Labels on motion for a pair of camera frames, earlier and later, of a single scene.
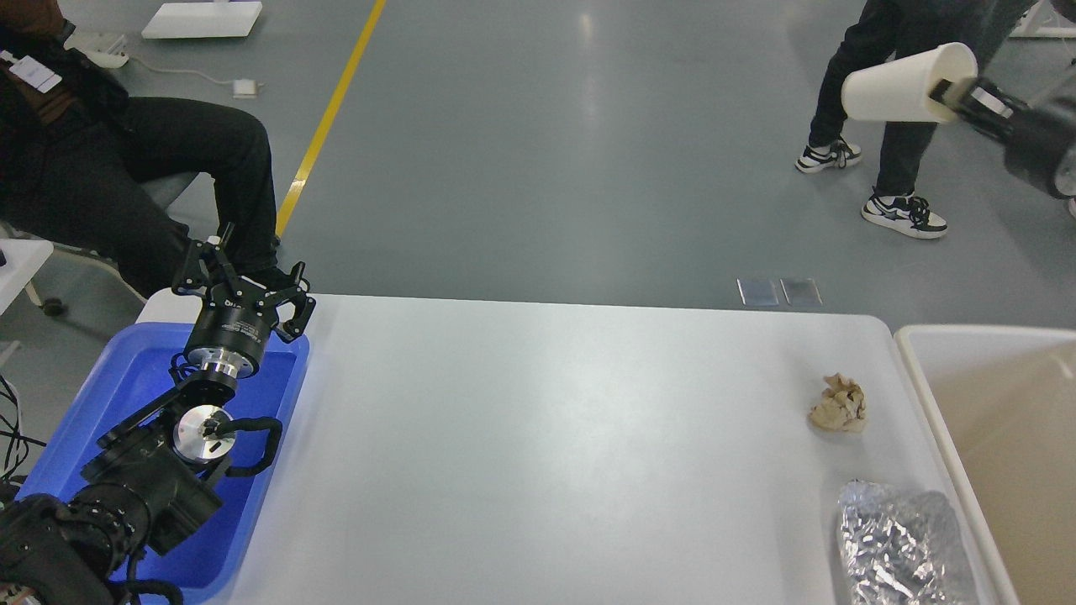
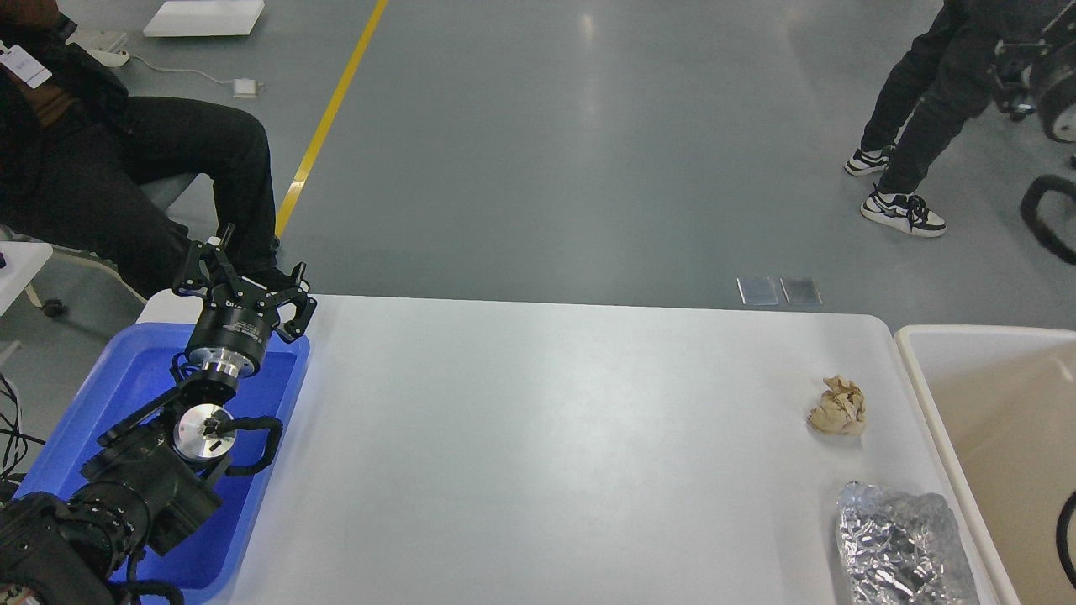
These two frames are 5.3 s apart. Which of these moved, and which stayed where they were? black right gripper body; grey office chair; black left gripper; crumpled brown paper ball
Moved: black right gripper body
Stayed: grey office chair; black left gripper; crumpled brown paper ball
